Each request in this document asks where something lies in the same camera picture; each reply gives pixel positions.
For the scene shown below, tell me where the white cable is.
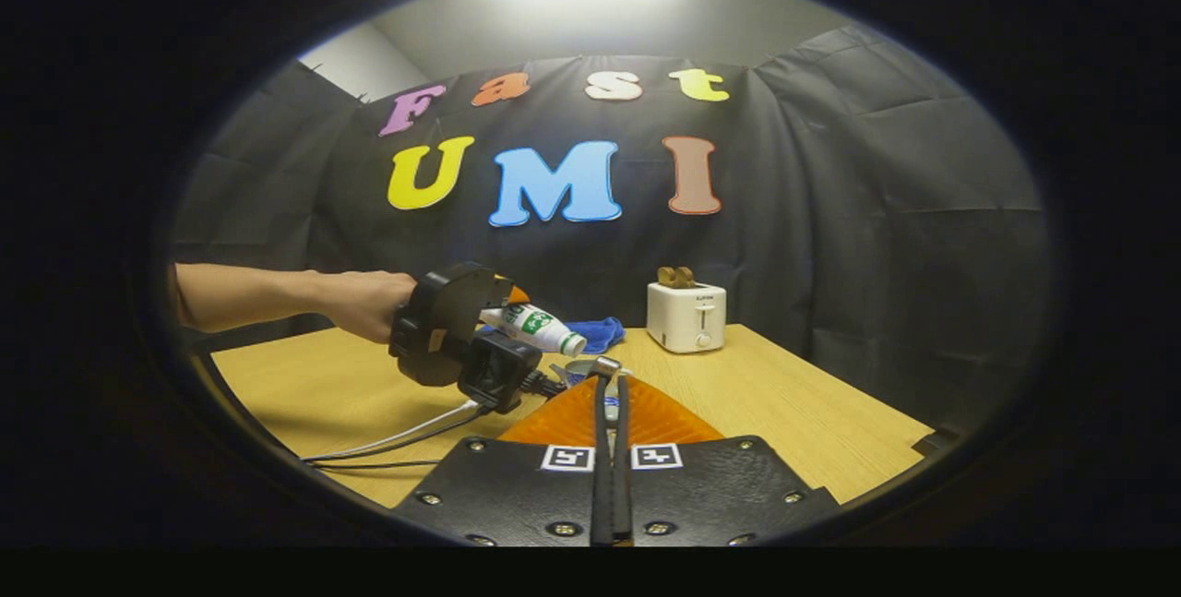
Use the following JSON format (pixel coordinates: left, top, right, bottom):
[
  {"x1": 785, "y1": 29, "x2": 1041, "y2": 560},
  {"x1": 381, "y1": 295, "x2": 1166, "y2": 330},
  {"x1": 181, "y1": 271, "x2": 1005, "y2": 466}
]
[{"x1": 303, "y1": 400, "x2": 482, "y2": 462}]

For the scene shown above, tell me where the white toaster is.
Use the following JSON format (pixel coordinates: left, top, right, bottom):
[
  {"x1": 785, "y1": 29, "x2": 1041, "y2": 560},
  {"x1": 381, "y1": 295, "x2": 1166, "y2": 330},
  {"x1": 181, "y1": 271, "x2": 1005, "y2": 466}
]
[{"x1": 646, "y1": 281, "x2": 728, "y2": 354}]

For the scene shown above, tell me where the white green-label water bottle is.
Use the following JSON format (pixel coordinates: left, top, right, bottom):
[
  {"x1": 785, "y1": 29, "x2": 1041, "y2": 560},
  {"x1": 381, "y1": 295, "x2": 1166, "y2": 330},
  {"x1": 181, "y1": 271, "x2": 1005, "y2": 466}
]
[{"x1": 480, "y1": 302, "x2": 588, "y2": 357}]

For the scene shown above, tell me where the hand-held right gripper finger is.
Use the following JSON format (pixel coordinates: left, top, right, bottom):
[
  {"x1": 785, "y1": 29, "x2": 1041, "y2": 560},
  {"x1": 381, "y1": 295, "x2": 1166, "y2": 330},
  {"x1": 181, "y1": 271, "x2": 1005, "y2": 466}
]
[
  {"x1": 392, "y1": 373, "x2": 613, "y2": 548},
  {"x1": 612, "y1": 373, "x2": 841, "y2": 548}
]

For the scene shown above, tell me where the blue towel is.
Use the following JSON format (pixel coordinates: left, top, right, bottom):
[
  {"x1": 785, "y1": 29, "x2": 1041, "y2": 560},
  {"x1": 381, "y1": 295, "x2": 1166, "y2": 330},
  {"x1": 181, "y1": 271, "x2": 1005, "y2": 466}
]
[{"x1": 563, "y1": 316, "x2": 626, "y2": 355}]

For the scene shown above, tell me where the black backdrop cloth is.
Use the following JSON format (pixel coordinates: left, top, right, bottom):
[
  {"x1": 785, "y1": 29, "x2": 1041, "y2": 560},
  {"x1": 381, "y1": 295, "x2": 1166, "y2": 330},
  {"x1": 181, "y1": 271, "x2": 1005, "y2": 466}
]
[{"x1": 171, "y1": 20, "x2": 1048, "y2": 436}]

